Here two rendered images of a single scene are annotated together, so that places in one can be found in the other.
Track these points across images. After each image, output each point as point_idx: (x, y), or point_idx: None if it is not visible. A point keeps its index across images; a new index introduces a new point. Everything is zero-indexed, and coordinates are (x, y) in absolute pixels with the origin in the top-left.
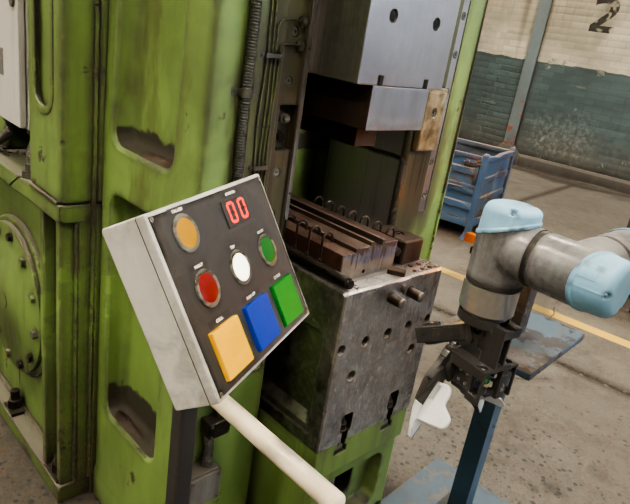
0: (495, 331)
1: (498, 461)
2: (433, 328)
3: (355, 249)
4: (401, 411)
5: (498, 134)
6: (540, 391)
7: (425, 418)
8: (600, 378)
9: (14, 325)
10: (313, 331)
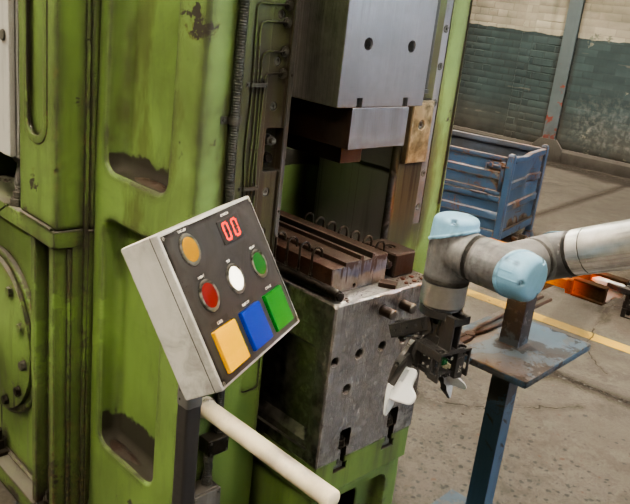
0: (448, 320)
1: (519, 492)
2: (402, 323)
3: (344, 263)
4: (403, 430)
5: (536, 127)
6: (571, 420)
7: (396, 397)
8: None
9: None
10: (307, 346)
